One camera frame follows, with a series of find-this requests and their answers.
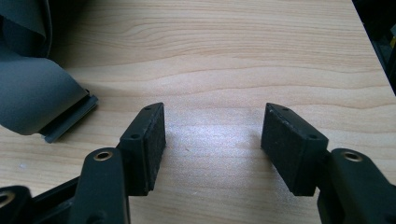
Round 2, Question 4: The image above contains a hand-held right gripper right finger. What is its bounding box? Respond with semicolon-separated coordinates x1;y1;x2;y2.
260;102;396;224

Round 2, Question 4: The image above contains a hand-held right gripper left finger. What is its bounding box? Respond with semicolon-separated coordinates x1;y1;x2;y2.
68;102;167;224

